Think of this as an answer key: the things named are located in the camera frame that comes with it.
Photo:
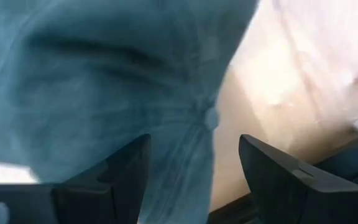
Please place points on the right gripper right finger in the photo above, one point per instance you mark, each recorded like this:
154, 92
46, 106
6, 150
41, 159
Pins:
291, 199

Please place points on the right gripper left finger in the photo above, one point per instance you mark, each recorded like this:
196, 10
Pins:
104, 199

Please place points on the dark green baseball cap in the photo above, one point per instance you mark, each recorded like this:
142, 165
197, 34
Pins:
89, 93

